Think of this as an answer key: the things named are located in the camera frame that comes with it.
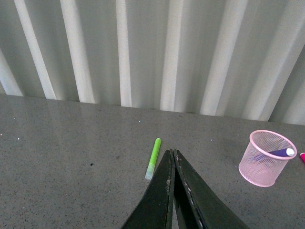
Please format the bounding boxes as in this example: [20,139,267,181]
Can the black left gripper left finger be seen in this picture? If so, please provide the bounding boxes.
[122,149,175,229]

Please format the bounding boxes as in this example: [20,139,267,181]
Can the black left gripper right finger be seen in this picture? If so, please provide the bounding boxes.
[173,150,248,229]

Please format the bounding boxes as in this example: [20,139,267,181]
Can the purple marker pen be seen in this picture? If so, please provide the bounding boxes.
[252,147,295,162]

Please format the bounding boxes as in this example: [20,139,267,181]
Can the pink marker pen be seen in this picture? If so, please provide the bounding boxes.
[300,152,305,163]

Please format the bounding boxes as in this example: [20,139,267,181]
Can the pink mesh pen cup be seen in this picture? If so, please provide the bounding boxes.
[238,130,297,187]

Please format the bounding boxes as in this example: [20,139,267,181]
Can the green marker pen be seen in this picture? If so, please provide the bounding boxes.
[145,138,162,180]

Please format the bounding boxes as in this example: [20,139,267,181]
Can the white pleated curtain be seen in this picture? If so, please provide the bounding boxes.
[0,0,305,125]

